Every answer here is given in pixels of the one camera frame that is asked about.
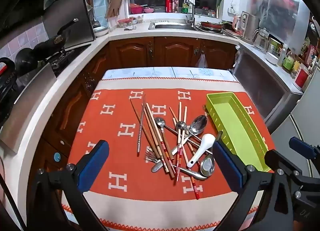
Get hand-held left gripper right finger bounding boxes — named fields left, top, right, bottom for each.
left=212, top=140, right=295, bottom=231

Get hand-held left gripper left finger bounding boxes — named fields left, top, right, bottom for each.
left=26, top=140, right=110, bottom=231

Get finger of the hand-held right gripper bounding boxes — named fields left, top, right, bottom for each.
left=264, top=150, right=320, bottom=191
left=289, top=137, right=320, bottom=165

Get metal soup spoon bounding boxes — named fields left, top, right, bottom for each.
left=200, top=130, right=223, bottom=177

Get white ceramic spoon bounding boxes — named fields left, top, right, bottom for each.
left=186, top=133, right=216, bottom=168

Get pile of chopsticks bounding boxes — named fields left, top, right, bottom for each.
left=169, top=107, right=202, bottom=200

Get green plastic utensil tray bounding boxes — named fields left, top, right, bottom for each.
left=205, top=92, right=272, bottom=173

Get large metal spoon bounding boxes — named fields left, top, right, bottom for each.
left=171, top=115, right=208, bottom=156

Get metal fork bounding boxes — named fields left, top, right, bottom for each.
left=145, top=149, right=208, bottom=180

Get twisted handle metal spoon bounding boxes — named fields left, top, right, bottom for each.
left=176, top=121, right=213, bottom=154

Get silver metal chopstick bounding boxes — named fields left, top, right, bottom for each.
left=136, top=94, right=146, bottom=158

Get thin tapered metal rod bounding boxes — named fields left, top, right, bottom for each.
left=162, top=123, right=202, bottom=143

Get brown chopstick patterned end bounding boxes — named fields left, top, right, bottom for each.
left=146, top=102, right=176, bottom=178
left=141, top=104, right=170, bottom=173

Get small metal spoon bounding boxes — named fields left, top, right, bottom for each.
left=151, top=117, right=167, bottom=173

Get orange patterned blanket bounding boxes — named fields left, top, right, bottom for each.
left=61, top=77, right=275, bottom=231

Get grey refrigerator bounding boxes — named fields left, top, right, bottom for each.
left=270, top=79, right=320, bottom=179

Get red and white canister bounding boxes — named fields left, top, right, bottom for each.
left=293, top=67, right=310, bottom=91

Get stainless steel appliance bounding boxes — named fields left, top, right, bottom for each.
left=232, top=44, right=304, bottom=131

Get yellow jar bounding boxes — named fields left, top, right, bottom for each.
left=291, top=60, right=302, bottom=79

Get green label bottle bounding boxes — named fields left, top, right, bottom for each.
left=282, top=51, right=296, bottom=71

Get stainless steel splash guard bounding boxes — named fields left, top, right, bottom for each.
left=41, top=0, right=97, bottom=49
left=0, top=62, right=57, bottom=153

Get pile of colourful packets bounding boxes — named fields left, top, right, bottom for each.
left=301, top=36, right=320, bottom=77

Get white bowl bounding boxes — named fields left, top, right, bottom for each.
left=265, top=51, right=280, bottom=65

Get glass jar green label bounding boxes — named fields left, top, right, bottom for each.
left=267, top=37, right=282, bottom=55

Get clear plastic bag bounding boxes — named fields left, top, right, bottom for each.
left=194, top=54, right=208, bottom=69

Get gas stove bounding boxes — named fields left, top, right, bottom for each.
left=47, top=44, right=92, bottom=78

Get blue patterned tablecloth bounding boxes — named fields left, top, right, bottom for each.
left=101, top=67, right=238, bottom=83

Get glass pitcher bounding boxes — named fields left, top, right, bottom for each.
left=252, top=28, right=270, bottom=53

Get wooden kitchen cabinets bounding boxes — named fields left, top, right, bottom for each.
left=40, top=37, right=238, bottom=169

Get black pressure cooker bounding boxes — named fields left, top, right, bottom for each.
left=0, top=57, right=19, bottom=124

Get black round pot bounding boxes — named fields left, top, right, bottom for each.
left=15, top=48, right=38, bottom=70

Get black wok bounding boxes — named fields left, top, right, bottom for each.
left=34, top=18, right=79, bottom=58

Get stainless steel kettle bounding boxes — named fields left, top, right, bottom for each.
left=241, top=11, right=260, bottom=42

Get white round pot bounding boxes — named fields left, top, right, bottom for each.
left=92, top=25, right=110, bottom=37

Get clear plastic sheet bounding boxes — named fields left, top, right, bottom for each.
left=255, top=0, right=310, bottom=52

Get red pan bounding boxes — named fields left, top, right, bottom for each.
left=200, top=21, right=224, bottom=32

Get plastic food container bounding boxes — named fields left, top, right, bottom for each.
left=117, top=18, right=134, bottom=28

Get stainless steel sink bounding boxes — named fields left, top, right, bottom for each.
left=148, top=21, right=198, bottom=31

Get metal faucet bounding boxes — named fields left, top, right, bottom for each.
left=184, top=0, right=196, bottom=26

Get row of glass spice jars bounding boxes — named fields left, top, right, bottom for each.
left=194, top=6, right=216, bottom=18

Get green onion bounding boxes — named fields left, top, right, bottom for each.
left=216, top=0, right=224, bottom=19

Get large pink bowl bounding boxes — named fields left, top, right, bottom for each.
left=129, top=3, right=144, bottom=14

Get wooden cutting board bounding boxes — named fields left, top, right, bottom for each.
left=104, top=0, right=124, bottom=19

